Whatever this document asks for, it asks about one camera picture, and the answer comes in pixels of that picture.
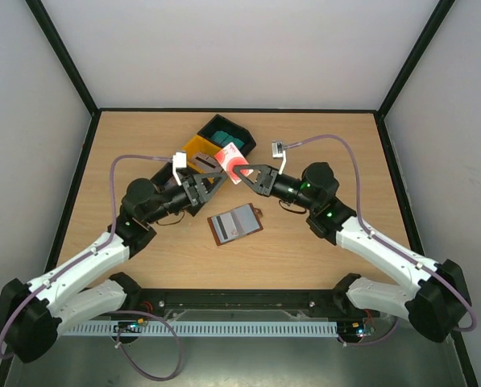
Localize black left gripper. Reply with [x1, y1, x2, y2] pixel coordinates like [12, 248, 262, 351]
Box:
[145, 173, 228, 226]

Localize white card with magnetic stripe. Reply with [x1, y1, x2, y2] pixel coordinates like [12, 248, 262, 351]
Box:
[211, 213, 239, 244]

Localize brown leather card holder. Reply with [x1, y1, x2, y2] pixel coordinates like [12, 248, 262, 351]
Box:
[207, 203, 263, 246]

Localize black bin with red cards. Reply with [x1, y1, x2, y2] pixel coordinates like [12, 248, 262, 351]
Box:
[151, 163, 205, 217]

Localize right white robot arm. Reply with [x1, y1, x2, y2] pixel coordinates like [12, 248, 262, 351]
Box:
[233, 162, 471, 343]

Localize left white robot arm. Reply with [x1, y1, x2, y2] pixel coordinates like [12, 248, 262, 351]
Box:
[0, 173, 227, 363]

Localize stack of white cards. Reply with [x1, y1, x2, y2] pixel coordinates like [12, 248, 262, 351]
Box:
[190, 152, 222, 173]

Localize stack of teal cards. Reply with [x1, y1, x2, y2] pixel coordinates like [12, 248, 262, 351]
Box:
[211, 131, 244, 150]

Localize black bin with teal cards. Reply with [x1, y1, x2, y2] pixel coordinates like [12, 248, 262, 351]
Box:
[197, 114, 257, 157]

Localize yellow plastic bin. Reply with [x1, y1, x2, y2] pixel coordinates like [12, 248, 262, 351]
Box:
[183, 135, 222, 173]

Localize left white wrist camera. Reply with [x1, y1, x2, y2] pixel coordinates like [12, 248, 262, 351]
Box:
[172, 151, 187, 186]

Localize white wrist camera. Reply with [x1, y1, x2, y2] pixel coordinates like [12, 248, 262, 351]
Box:
[271, 140, 287, 175]
[172, 151, 187, 186]

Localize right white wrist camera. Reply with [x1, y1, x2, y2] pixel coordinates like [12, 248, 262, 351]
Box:
[271, 140, 287, 175]

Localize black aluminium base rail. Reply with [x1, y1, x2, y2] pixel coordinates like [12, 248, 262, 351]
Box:
[22, 285, 453, 319]

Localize light blue slotted cable duct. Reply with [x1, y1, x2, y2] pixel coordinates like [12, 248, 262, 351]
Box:
[64, 320, 338, 338]

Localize black cage frame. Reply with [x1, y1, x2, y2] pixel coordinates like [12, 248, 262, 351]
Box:
[0, 0, 481, 387]

